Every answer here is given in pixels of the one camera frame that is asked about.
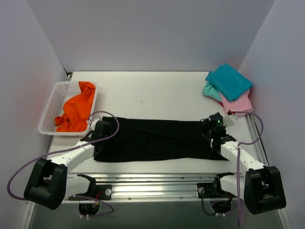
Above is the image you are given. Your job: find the orange t shirt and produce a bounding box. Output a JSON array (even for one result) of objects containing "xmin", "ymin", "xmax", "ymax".
[{"xmin": 54, "ymin": 82, "xmax": 95, "ymax": 132}]

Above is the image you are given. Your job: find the black t shirt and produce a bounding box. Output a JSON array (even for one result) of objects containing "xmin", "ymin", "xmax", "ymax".
[{"xmin": 94, "ymin": 117, "xmax": 225, "ymax": 163}]

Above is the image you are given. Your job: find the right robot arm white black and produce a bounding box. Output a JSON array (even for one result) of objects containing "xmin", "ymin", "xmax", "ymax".
[{"xmin": 199, "ymin": 111, "xmax": 286, "ymax": 215}]

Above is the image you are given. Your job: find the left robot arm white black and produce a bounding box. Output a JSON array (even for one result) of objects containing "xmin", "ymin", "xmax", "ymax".
[{"xmin": 23, "ymin": 121, "xmax": 111, "ymax": 210}]

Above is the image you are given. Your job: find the pink folded t shirt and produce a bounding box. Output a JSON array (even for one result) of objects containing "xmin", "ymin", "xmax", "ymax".
[{"xmin": 220, "ymin": 90, "xmax": 253, "ymax": 115}]

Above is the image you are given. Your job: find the mint green folded t shirt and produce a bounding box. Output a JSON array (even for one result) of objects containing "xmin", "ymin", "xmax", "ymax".
[{"xmin": 202, "ymin": 83, "xmax": 222, "ymax": 103}]

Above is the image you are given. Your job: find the teal folded t shirt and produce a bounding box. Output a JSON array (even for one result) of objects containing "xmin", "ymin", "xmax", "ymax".
[{"xmin": 205, "ymin": 63, "xmax": 253, "ymax": 102}]

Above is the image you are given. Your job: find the white plastic basket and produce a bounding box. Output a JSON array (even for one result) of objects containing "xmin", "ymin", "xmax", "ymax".
[{"xmin": 38, "ymin": 81, "xmax": 97, "ymax": 136}]

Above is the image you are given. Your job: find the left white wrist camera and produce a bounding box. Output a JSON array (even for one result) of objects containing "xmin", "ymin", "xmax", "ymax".
[{"xmin": 86, "ymin": 116, "xmax": 102, "ymax": 131}]

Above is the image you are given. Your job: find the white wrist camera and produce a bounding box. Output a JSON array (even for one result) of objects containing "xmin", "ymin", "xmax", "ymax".
[
  {"xmin": 86, "ymin": 116, "xmax": 102, "ymax": 131},
  {"xmin": 223, "ymin": 110, "xmax": 238, "ymax": 127}
]

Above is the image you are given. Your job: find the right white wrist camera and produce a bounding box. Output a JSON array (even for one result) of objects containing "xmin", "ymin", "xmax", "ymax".
[{"xmin": 223, "ymin": 110, "xmax": 238, "ymax": 127}]

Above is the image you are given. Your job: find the black thin cable loop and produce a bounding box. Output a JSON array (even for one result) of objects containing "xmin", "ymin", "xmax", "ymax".
[{"xmin": 199, "ymin": 119, "xmax": 215, "ymax": 156}]

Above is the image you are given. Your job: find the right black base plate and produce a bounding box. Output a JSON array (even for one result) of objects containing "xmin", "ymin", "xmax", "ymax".
[{"xmin": 196, "ymin": 182, "xmax": 226, "ymax": 198}]

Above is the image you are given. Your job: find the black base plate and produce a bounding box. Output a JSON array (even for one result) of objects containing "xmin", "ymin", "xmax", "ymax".
[
  {"xmin": 68, "ymin": 184, "xmax": 112, "ymax": 200},
  {"xmin": 196, "ymin": 182, "xmax": 226, "ymax": 198}
]

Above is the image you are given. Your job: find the aluminium rail frame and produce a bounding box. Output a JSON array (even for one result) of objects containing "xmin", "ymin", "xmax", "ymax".
[{"xmin": 30, "ymin": 116, "xmax": 291, "ymax": 229}]

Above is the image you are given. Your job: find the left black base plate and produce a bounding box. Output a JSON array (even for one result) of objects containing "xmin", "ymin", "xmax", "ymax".
[{"xmin": 68, "ymin": 184, "xmax": 112, "ymax": 200}]

